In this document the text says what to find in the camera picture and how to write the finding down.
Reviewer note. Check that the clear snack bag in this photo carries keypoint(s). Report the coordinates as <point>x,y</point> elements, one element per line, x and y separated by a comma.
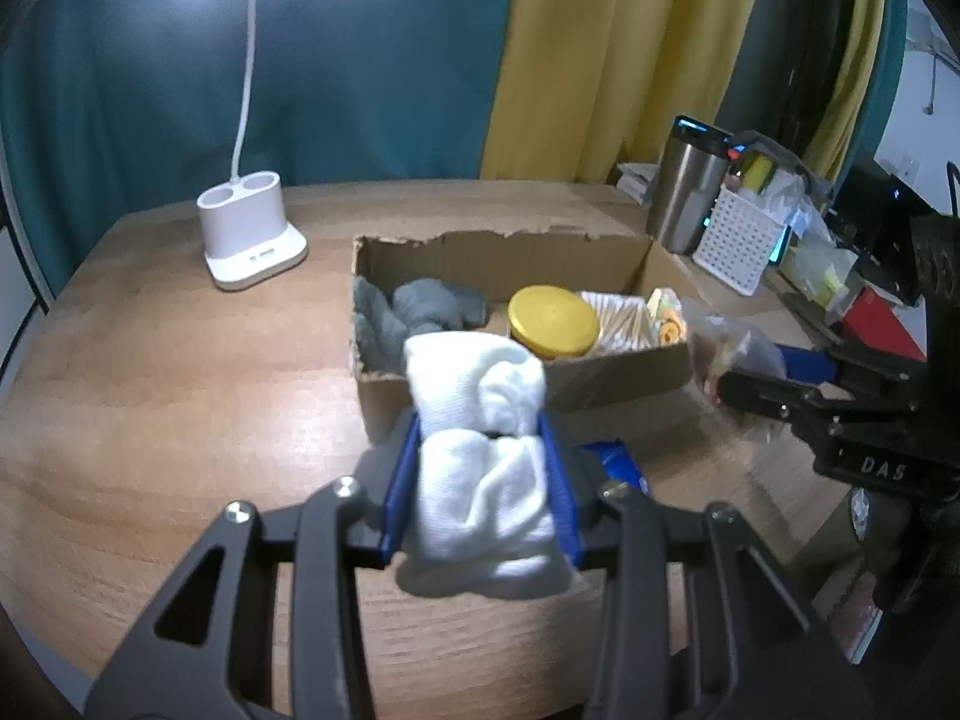
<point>720,345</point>

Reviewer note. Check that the white socks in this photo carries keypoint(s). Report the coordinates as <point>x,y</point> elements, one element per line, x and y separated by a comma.
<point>480,510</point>

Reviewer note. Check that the clear plastic bag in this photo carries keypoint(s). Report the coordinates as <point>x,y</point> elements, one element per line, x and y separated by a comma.
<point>795,199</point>

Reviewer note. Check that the narrow teal curtain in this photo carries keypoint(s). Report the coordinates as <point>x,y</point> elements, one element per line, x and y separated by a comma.
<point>889,67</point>

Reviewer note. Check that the narrow yellow curtain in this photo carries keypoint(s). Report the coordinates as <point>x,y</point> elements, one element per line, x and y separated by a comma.
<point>855,75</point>

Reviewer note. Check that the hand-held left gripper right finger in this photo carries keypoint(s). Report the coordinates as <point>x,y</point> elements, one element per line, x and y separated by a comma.
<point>559,487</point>

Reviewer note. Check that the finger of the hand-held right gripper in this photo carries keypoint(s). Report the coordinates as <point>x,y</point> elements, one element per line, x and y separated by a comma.
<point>757,390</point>
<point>810,364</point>

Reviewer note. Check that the wide yellow curtain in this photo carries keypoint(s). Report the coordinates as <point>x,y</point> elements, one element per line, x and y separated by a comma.
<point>600,52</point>

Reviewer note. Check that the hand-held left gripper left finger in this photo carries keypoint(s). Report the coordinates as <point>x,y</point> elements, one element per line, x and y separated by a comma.
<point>401,480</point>

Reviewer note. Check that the yellow sponge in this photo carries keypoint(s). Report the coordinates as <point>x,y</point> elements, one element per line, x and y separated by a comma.
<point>757,171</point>

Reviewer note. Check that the stack of papers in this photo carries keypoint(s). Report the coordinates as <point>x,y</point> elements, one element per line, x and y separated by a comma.
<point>637,181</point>

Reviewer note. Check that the red box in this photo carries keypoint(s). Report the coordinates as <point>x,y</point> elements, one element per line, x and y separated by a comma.
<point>874,322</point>

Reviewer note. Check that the blue tissue packet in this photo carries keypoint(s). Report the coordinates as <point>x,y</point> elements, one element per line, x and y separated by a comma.
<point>619,461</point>

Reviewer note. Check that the yellow lid jar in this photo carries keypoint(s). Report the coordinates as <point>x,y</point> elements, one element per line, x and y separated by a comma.
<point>551,319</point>

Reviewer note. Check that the cardboard box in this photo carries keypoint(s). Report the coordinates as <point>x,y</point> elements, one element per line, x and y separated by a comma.
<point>615,382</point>

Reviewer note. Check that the steel tumbler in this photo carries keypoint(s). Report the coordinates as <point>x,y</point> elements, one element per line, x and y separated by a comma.
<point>682,195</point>

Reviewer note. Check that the wide teal curtain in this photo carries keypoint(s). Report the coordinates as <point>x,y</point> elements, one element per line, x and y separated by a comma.
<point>112,90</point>

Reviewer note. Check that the yellow snack packet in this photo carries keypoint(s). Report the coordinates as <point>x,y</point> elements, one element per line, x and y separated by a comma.
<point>667,322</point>

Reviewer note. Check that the white desk lamp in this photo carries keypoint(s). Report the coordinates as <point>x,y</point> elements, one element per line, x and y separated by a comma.
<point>240,240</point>

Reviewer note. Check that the cotton swab pack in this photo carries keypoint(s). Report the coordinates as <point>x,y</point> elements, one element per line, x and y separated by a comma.
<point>622,319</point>

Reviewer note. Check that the black monitor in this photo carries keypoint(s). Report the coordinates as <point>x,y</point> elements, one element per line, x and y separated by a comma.
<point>870,202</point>

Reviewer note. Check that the cyan lit gadget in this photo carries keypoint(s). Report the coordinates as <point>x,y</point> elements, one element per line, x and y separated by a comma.
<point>780,246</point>

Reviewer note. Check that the white perforated basket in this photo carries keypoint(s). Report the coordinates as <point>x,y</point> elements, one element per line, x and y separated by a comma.
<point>735,240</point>

